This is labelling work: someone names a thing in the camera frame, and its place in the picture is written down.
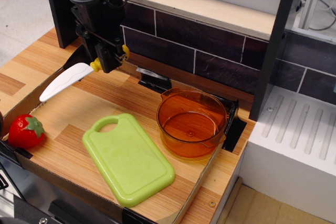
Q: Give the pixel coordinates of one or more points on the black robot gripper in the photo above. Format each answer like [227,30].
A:
[98,26]

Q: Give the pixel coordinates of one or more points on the white knife yellow handle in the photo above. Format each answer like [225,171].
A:
[79,70]

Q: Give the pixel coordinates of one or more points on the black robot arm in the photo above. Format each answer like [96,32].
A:
[98,24]

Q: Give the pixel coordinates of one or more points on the cardboard fence with black tape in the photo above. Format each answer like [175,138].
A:
[58,173]

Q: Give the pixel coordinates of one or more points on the green plastic cutting board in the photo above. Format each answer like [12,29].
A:
[129,161]

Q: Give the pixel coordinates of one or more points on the orange transparent plastic pot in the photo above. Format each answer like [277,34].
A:
[192,122]

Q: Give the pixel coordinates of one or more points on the red toy strawberry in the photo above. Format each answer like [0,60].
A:
[25,132]

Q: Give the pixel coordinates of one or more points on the white dish drying rack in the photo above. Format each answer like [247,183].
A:
[290,155]

